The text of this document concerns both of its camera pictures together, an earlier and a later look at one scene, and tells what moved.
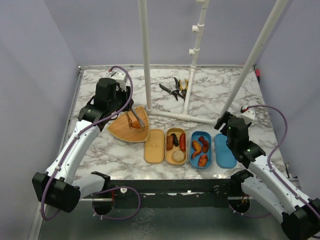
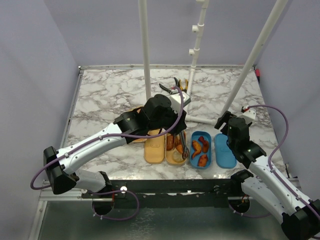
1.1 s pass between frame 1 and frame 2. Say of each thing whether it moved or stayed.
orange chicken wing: stayed
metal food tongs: moved
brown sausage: stayed
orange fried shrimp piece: moved
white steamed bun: stayed
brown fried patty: stayed
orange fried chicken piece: stayed
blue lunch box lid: stayed
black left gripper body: moved
